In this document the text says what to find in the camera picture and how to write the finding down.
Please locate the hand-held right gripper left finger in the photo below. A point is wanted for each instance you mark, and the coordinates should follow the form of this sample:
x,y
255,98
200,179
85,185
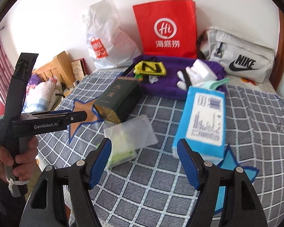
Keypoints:
x,y
100,163

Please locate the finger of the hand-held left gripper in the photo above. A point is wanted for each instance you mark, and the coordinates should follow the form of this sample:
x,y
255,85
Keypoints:
x,y
78,116

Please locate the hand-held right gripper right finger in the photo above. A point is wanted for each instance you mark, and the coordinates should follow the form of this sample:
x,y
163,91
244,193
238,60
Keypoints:
x,y
189,165

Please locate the purple cloth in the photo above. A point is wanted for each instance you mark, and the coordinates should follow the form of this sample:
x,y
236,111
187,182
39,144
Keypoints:
x,y
165,87

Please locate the yellow black pouch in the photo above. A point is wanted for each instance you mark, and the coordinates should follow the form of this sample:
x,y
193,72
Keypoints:
x,y
151,67

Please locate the white glove with green cuff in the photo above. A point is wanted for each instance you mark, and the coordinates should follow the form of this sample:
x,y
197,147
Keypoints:
x,y
203,71

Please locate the person's left forearm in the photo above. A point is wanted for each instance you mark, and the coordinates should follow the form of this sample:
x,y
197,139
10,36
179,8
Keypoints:
x,y
4,205

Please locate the person's left hand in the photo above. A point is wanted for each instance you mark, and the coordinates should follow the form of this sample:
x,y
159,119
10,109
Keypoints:
x,y
26,163

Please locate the orange star mat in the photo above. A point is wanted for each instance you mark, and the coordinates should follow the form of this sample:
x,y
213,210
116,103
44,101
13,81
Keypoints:
x,y
85,115

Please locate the light green packet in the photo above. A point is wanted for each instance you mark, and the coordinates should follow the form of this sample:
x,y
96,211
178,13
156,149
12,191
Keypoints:
x,y
120,156

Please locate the pink white plush toy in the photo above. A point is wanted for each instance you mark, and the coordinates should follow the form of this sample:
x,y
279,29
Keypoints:
x,y
42,92

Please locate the grey checkered blanket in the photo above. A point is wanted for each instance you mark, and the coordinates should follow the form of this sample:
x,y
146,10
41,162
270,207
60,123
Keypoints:
x,y
156,182

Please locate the blue star mat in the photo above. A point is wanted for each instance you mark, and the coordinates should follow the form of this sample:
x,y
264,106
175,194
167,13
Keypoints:
x,y
229,163

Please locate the dark green box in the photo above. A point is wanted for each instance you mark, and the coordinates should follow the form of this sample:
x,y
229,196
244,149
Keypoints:
x,y
118,99

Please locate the blue tissue pack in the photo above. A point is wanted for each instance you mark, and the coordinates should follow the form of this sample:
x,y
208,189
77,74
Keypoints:
x,y
201,123

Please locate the patterned brown box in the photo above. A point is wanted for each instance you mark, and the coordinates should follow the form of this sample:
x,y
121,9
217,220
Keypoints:
x,y
78,69

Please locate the purple plush toy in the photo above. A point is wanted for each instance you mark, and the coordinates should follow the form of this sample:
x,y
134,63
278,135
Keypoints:
x,y
33,79

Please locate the clear pack green tissues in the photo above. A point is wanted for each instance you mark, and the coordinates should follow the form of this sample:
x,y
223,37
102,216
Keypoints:
x,y
137,130

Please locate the white plastic bag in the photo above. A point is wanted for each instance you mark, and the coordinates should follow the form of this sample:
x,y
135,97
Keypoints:
x,y
104,40

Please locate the white crumpled tissue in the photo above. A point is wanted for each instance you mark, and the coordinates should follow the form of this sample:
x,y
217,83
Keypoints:
x,y
153,79

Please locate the grey waist bag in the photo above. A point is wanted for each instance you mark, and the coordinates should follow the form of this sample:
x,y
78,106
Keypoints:
x,y
239,52

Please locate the red paper bag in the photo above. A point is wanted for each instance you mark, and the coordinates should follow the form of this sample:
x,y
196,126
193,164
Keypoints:
x,y
165,28

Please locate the wooden headboard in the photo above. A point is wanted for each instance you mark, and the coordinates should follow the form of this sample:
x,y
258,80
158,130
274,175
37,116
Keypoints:
x,y
282,52

